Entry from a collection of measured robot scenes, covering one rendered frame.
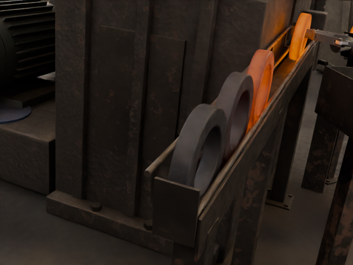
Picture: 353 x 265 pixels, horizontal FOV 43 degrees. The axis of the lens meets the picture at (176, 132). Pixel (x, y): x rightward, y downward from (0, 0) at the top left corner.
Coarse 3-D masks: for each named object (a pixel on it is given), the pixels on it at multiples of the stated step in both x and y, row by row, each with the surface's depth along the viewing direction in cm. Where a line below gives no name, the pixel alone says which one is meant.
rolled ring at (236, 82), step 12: (228, 84) 85; (240, 84) 84; (252, 84) 93; (228, 96) 83; (240, 96) 86; (252, 96) 96; (228, 108) 82; (240, 108) 96; (228, 120) 82; (240, 120) 97; (228, 132) 84; (240, 132) 96; (228, 144) 86; (228, 156) 89
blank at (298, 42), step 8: (304, 16) 146; (296, 24) 145; (304, 24) 144; (296, 32) 144; (304, 32) 144; (296, 40) 145; (304, 40) 154; (296, 48) 146; (304, 48) 158; (296, 56) 149
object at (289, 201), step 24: (312, 72) 179; (288, 120) 184; (288, 144) 187; (264, 168) 127; (288, 168) 190; (264, 192) 130; (240, 216) 135; (240, 240) 138; (192, 264) 78; (240, 264) 140
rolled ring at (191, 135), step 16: (192, 112) 71; (208, 112) 71; (224, 112) 78; (192, 128) 68; (208, 128) 70; (224, 128) 80; (176, 144) 68; (192, 144) 67; (208, 144) 81; (224, 144) 83; (176, 160) 68; (192, 160) 67; (208, 160) 82; (176, 176) 68; (192, 176) 69; (208, 176) 81
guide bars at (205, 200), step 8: (312, 40) 168; (304, 56) 153; (296, 64) 138; (288, 80) 130; (280, 88) 119; (272, 96) 114; (272, 104) 110; (264, 112) 104; (256, 120) 100; (256, 128) 98; (248, 136) 93; (240, 144) 90; (240, 152) 88; (232, 160) 84; (224, 168) 81; (224, 176) 80; (216, 184) 77; (208, 192) 74; (200, 200) 72; (208, 200) 73; (200, 208) 70
